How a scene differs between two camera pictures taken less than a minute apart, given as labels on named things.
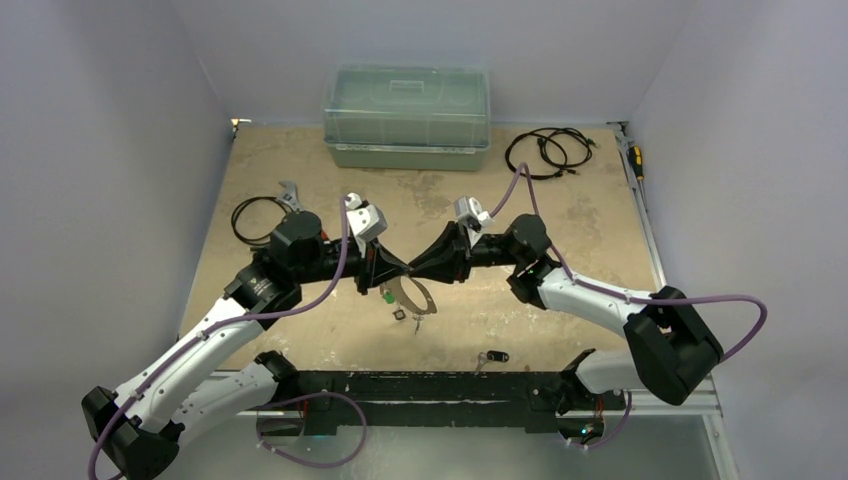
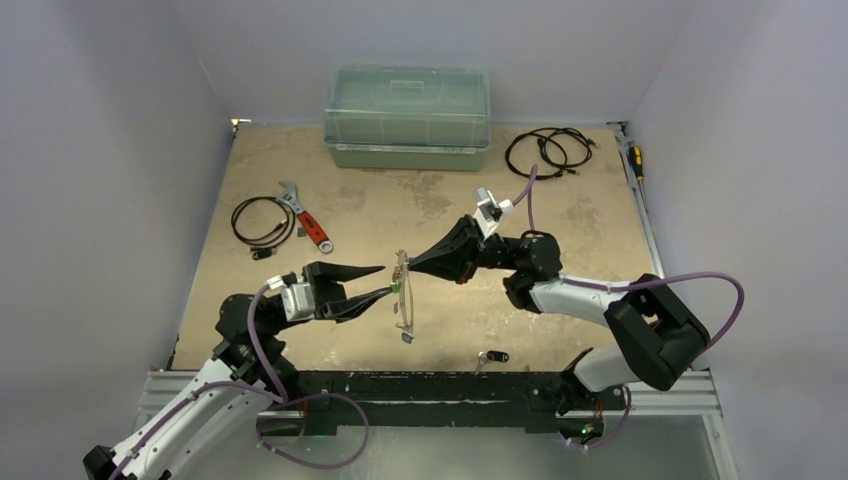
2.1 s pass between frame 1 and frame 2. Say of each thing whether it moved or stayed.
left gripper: moved
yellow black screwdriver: stayed
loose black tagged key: stayed
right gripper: stayed
